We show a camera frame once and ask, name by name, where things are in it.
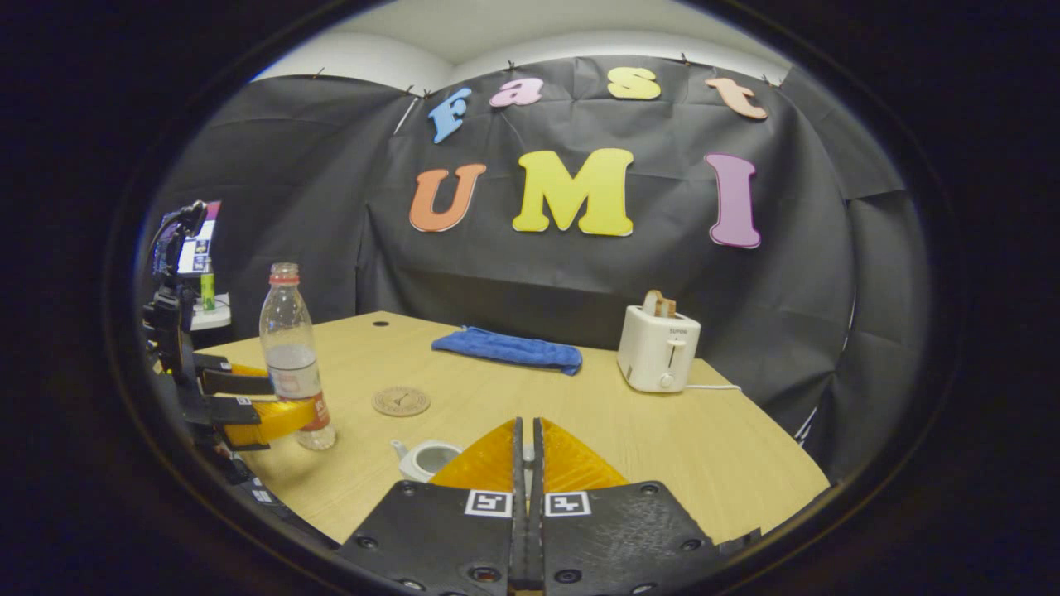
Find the green drink bottle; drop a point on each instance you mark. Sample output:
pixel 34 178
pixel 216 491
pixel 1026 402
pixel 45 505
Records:
pixel 208 290

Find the black backdrop cloth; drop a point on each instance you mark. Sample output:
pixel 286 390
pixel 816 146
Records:
pixel 580 281

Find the computer monitor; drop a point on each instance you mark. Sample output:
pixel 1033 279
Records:
pixel 199 248

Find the white teacup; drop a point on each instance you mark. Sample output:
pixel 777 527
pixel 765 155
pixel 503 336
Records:
pixel 418 465

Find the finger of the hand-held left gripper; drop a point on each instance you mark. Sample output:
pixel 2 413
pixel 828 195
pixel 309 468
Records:
pixel 265 418
pixel 240 382

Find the round wooden coaster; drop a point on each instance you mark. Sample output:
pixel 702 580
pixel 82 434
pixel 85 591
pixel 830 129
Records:
pixel 402 401

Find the clear plastic water bottle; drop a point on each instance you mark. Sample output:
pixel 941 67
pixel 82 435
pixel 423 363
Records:
pixel 290 331

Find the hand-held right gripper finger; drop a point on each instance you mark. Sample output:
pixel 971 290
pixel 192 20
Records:
pixel 537 476
pixel 517 476

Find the white side table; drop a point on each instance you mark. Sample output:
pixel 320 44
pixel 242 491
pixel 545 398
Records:
pixel 217 319

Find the blue towel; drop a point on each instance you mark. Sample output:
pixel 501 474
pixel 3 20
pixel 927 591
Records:
pixel 513 349

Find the bread slice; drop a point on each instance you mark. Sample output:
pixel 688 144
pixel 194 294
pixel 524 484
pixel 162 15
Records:
pixel 658 305

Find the white toaster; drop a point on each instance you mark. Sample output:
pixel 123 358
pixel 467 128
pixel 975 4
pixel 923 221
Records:
pixel 658 352

